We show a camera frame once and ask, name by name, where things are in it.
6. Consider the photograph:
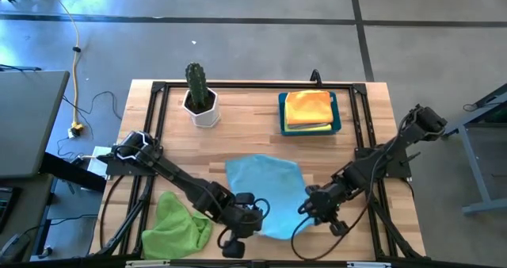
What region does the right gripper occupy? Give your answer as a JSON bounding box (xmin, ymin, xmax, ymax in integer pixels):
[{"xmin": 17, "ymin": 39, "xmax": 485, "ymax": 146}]
[{"xmin": 330, "ymin": 217, "xmax": 350, "ymax": 237}]

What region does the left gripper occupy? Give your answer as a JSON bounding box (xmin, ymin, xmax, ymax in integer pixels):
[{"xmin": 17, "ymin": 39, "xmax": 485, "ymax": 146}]
[{"xmin": 221, "ymin": 235, "xmax": 247, "ymax": 259}]

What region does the teal microfiber towel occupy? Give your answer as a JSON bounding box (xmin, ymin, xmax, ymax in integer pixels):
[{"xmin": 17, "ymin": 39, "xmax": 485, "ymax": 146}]
[{"xmin": 224, "ymin": 153, "xmax": 318, "ymax": 241}]

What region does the grey microfiber towel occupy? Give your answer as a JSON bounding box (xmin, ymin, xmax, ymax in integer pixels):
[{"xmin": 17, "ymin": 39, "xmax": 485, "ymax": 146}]
[{"xmin": 285, "ymin": 121, "xmax": 332, "ymax": 130}]

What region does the orange microfiber towel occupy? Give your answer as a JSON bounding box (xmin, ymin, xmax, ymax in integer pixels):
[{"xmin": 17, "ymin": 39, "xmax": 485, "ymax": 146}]
[{"xmin": 284, "ymin": 90, "xmax": 335, "ymax": 126}]

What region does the bright green microfiber towel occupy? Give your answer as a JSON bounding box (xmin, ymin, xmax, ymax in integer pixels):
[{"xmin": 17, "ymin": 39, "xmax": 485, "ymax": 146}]
[{"xmin": 141, "ymin": 191, "xmax": 214, "ymax": 260}]

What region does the blue plastic bin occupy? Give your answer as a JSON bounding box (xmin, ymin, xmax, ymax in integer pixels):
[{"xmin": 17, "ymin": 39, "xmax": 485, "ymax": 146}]
[{"xmin": 278, "ymin": 91, "xmax": 342, "ymax": 136}]

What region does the white hexagonal planter pot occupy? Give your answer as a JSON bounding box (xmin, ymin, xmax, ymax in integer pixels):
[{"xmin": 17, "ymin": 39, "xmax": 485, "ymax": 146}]
[{"xmin": 181, "ymin": 87, "xmax": 221, "ymax": 128}]

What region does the grey metal stand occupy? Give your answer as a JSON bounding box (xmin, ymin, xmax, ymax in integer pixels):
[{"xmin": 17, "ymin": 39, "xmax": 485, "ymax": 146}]
[{"xmin": 440, "ymin": 83, "xmax": 507, "ymax": 216}]

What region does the white power box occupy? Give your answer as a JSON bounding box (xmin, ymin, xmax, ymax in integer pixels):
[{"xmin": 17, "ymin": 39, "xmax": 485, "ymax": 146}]
[{"xmin": 86, "ymin": 145, "xmax": 112, "ymax": 178}]

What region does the green cactus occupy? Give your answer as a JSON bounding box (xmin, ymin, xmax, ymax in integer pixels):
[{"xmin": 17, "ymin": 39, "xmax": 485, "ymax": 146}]
[{"xmin": 185, "ymin": 62, "xmax": 209, "ymax": 109}]

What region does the black table support beam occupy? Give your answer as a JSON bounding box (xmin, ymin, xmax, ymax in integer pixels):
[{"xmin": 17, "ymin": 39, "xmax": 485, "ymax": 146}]
[{"xmin": 39, "ymin": 151, "xmax": 108, "ymax": 193}]

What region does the black keyboard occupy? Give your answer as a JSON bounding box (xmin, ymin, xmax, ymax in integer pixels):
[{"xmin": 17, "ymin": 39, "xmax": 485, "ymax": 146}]
[{"xmin": 0, "ymin": 186, "xmax": 19, "ymax": 232}]

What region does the grey side table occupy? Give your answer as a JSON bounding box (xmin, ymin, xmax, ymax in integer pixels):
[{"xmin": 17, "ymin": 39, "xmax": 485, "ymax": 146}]
[{"xmin": 0, "ymin": 70, "xmax": 71, "ymax": 180}]

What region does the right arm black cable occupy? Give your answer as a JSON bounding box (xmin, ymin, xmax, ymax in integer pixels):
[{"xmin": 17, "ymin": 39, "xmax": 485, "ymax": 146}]
[{"xmin": 291, "ymin": 208, "xmax": 373, "ymax": 261}]

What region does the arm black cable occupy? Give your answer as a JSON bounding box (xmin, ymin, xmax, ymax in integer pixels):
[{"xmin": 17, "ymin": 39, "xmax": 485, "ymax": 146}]
[
  {"xmin": 291, "ymin": 208, "xmax": 373, "ymax": 261},
  {"xmin": 216, "ymin": 197, "xmax": 272, "ymax": 250}
]

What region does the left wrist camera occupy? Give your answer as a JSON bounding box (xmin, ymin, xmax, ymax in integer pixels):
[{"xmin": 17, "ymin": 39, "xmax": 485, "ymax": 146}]
[{"xmin": 235, "ymin": 192, "xmax": 257, "ymax": 206}]

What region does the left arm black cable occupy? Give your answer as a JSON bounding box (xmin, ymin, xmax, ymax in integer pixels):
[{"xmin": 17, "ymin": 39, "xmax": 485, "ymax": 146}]
[{"xmin": 216, "ymin": 197, "xmax": 272, "ymax": 250}]

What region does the black aluminium rig frame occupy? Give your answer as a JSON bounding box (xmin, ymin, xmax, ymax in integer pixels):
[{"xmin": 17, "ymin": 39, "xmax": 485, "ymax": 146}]
[{"xmin": 89, "ymin": 80, "xmax": 429, "ymax": 268}]

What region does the yellow extension cable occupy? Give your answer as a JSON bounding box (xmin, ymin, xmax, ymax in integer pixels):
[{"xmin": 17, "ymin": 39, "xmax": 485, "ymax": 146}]
[{"xmin": 42, "ymin": 0, "xmax": 86, "ymax": 139}]

